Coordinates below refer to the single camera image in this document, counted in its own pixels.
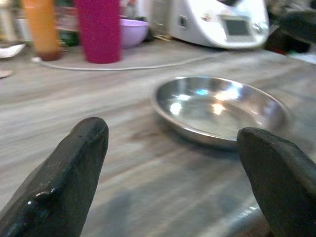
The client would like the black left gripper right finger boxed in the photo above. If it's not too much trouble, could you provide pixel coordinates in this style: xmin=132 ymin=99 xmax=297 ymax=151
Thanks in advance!
xmin=236 ymin=127 xmax=316 ymax=237

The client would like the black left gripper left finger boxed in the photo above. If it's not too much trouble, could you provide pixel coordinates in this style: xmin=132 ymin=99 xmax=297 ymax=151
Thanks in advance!
xmin=0 ymin=117 xmax=110 ymax=237

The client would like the shallow stainless steel bowl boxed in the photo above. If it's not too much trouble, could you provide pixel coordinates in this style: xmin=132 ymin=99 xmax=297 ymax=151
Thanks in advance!
xmin=151 ymin=76 xmax=290 ymax=151

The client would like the white dish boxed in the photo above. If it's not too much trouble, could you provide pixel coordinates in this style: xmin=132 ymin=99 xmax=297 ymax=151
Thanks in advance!
xmin=0 ymin=43 xmax=27 ymax=59

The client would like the green glass bottle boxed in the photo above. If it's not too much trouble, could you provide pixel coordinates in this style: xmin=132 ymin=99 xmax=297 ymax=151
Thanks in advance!
xmin=59 ymin=0 xmax=79 ymax=47

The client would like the orange plastic bottle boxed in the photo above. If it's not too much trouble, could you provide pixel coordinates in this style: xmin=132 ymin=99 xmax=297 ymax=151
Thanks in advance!
xmin=21 ymin=0 xmax=64 ymax=62

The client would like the magenta plastic cup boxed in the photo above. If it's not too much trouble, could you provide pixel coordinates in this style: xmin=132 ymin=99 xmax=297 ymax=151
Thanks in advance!
xmin=75 ymin=0 xmax=123 ymax=64

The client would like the lilac plastic bowl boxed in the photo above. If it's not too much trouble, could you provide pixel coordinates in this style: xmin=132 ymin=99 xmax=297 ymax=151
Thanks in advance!
xmin=119 ymin=18 xmax=150 ymax=49

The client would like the white kitchen machine with display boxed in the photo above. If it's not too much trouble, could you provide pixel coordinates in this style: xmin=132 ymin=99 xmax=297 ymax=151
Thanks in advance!
xmin=165 ymin=0 xmax=270 ymax=50

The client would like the white power cable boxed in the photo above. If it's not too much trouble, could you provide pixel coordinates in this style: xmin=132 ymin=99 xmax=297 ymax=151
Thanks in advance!
xmin=31 ymin=50 xmax=230 ymax=72

